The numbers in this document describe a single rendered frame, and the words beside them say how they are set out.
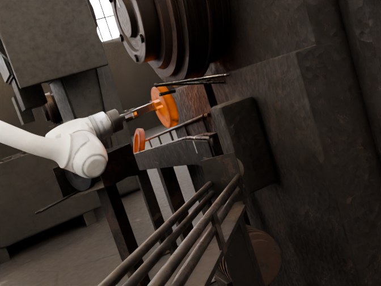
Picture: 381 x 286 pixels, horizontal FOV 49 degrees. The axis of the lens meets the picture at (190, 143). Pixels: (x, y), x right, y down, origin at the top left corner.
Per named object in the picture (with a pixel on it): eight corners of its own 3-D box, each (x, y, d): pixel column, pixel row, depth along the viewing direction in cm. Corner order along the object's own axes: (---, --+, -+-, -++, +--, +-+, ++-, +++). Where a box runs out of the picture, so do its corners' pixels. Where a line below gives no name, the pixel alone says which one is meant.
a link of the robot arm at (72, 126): (93, 137, 146) (104, 152, 135) (50, 154, 141) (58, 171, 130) (83, 110, 141) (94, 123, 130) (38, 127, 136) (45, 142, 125)
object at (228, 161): (249, 202, 85) (235, 151, 85) (249, 202, 85) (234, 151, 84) (215, 210, 87) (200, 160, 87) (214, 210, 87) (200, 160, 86)
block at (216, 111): (266, 177, 117) (241, 96, 114) (282, 181, 110) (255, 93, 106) (233, 192, 114) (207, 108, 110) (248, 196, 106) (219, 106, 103)
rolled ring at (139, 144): (138, 122, 231) (144, 122, 232) (132, 137, 246) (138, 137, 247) (139, 152, 223) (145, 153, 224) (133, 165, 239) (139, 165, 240)
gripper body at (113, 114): (110, 133, 145) (135, 123, 148) (115, 133, 137) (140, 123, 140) (102, 113, 144) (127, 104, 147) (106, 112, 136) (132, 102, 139)
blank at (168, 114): (178, 133, 151) (170, 137, 150) (158, 103, 158) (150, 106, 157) (180, 105, 138) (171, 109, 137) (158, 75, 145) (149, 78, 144)
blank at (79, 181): (72, 185, 179) (67, 188, 176) (67, 150, 174) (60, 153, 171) (100, 190, 170) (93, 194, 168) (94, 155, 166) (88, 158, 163)
